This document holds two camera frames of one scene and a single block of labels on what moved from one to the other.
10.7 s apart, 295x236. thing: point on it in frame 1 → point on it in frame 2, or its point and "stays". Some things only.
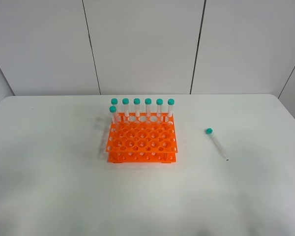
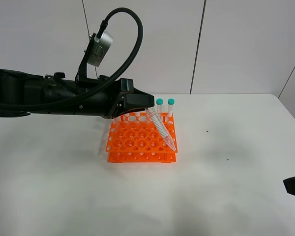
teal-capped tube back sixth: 170,103 stays
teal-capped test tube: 209,131 → 158,122
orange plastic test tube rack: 142,139 stays
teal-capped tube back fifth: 159,103 stays
